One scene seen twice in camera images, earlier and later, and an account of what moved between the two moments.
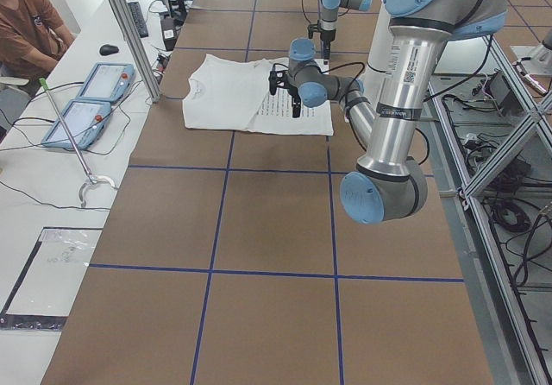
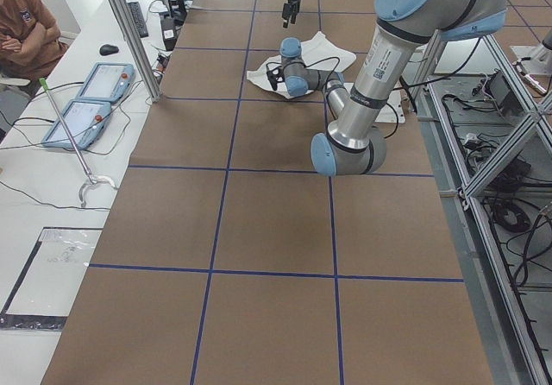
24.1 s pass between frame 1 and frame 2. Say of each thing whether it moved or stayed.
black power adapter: stayed
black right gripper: moved
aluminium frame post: stayed
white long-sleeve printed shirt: moved
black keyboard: stayed
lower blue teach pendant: stayed
